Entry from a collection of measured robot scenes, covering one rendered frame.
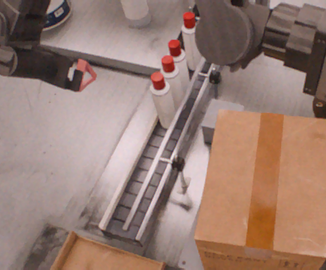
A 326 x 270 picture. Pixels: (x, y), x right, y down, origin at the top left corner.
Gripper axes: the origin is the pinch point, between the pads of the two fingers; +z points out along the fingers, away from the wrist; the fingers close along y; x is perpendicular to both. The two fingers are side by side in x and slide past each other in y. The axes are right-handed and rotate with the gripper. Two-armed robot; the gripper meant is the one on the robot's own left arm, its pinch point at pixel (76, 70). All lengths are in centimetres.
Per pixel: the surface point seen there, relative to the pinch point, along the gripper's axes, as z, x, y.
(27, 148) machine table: 19.0, 30.4, 26.5
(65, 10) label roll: 44, -14, 47
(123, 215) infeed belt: 11.4, 33.0, -15.4
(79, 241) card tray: 8.5, 43.5, -6.6
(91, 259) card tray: 6.9, 45.6, -12.4
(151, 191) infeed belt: 17.0, 26.2, -18.4
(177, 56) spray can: 24.2, -9.7, -11.5
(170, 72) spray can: 20.6, -5.1, -12.8
